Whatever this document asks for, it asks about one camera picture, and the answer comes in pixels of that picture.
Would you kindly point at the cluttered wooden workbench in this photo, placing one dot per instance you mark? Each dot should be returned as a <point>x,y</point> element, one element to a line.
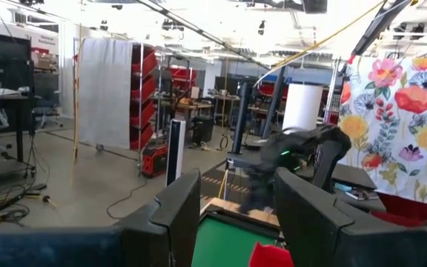
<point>191,105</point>

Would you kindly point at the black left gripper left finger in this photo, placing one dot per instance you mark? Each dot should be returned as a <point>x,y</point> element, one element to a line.
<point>169,230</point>

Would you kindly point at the black waste bin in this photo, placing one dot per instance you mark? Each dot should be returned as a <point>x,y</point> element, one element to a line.
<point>202,128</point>

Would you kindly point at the black pole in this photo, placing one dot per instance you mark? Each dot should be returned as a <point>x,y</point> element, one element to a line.
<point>241,118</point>

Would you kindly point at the red plastic storage bin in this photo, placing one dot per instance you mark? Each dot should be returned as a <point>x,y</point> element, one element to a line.
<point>269,256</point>

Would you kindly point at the wooden pole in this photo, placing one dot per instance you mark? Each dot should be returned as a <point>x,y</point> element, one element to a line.
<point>75,100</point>

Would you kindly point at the white tower fan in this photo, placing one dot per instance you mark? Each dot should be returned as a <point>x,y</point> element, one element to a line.
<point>174,148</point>

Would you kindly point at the red black power station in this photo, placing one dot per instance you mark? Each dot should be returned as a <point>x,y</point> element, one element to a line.
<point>154,161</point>

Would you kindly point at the floral print curtain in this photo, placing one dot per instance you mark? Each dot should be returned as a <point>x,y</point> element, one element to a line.
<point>402,122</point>

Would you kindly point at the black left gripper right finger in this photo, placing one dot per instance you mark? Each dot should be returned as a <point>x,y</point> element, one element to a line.
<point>310,230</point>

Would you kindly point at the cardboard box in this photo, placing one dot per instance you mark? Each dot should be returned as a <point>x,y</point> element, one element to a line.
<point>43,61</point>

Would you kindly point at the black desk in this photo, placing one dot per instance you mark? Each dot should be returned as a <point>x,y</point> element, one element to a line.
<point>19,122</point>

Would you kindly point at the black frame beam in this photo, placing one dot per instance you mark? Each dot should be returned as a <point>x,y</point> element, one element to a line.
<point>378,26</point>

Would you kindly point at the large red bin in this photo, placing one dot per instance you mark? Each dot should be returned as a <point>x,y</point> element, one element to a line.
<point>410,209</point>

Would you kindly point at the dark slanted pole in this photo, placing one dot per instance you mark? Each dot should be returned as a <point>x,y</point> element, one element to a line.
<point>273,104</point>

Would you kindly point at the white curtain screen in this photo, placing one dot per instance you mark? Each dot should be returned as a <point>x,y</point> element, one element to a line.
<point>104,92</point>

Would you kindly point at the rack of red bins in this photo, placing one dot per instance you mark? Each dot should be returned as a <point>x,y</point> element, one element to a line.
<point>143,89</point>

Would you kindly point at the thin black diagonal rod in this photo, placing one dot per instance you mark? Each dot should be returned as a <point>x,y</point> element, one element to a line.
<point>198,32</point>

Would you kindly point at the black monitor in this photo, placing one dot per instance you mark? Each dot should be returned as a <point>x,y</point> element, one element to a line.
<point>2,59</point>

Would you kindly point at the white paper roll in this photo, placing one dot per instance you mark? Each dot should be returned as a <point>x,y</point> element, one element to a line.
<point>302,105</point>

